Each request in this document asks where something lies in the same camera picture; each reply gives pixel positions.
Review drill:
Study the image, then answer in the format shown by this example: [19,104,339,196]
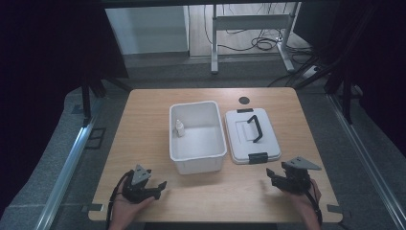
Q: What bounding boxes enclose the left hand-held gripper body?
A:
[122,164,156,204]

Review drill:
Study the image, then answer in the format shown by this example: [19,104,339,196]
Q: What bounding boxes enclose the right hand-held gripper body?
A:
[281,155,323,196]

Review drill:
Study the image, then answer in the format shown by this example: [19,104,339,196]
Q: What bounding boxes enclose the person's left hand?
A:
[109,191,157,230]

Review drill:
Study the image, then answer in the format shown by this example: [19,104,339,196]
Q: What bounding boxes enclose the person's right hand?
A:
[288,178,322,230]

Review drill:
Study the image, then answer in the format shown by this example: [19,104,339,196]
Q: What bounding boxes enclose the white plastic storage box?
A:
[169,100,229,176]

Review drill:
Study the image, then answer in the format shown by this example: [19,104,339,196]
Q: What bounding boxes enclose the small white bottle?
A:
[174,119,186,138]

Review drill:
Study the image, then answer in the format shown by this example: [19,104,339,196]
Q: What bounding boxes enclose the black metal stand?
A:
[79,75,108,127]
[293,6,377,126]

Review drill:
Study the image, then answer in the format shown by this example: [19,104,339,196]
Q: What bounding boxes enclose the white power strip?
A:
[301,64,321,81]

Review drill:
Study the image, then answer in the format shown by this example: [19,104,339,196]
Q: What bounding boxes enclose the white panel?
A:
[104,5,190,56]

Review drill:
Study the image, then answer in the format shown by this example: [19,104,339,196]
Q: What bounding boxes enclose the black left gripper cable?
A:
[105,170,135,230]

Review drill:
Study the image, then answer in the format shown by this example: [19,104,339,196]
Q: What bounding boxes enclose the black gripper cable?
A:
[105,170,135,230]
[304,180,324,226]

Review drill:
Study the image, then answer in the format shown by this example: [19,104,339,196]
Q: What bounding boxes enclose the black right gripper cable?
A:
[304,180,324,226]

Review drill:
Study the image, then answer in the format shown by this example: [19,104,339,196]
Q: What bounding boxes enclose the white lid with black handle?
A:
[224,107,282,166]

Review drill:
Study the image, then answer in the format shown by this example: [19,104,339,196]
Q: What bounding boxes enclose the aluminium rail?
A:
[327,94,406,230]
[33,97,104,230]

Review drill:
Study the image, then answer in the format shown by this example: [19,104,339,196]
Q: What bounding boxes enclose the black floor cables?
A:
[203,3,320,88]

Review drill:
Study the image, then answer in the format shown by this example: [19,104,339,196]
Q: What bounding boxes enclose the grey metal desk frame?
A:
[210,2,303,75]

